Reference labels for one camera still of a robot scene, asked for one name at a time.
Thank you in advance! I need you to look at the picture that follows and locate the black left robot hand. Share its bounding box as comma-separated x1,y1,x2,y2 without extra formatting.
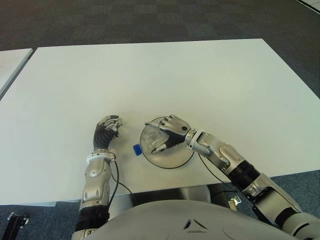
92,114,124,153

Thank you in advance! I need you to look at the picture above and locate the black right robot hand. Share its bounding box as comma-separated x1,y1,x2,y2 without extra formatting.
144,114,193,154

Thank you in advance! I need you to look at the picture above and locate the clear water bottle blue cap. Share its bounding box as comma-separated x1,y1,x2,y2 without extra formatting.
132,127,171,157

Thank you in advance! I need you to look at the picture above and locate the white plate black rim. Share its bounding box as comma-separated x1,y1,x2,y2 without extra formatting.
139,116,195,170

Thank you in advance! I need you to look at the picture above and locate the white robot waist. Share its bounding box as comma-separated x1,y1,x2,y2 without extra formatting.
172,186,211,202

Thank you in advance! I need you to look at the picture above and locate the grey robot torso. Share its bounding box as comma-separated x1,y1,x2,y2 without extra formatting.
82,194,301,240

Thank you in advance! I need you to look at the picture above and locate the white side table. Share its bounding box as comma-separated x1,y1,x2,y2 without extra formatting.
0,48,34,101

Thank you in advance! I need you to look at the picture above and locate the black wheeled stand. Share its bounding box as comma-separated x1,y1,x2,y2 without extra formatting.
6,212,30,240

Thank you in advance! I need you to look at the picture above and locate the white object with black edge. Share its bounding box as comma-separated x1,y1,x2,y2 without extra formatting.
294,0,320,12

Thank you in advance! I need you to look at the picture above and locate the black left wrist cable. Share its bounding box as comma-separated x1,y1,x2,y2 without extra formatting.
108,159,138,208

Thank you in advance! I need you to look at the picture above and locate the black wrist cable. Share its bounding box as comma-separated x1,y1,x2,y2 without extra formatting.
198,152,237,194
108,159,138,208

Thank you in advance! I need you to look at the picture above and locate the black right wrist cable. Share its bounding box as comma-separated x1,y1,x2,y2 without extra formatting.
198,152,237,194

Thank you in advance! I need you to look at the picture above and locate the small silver metal bracket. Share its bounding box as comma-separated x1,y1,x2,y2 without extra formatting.
228,195,242,209

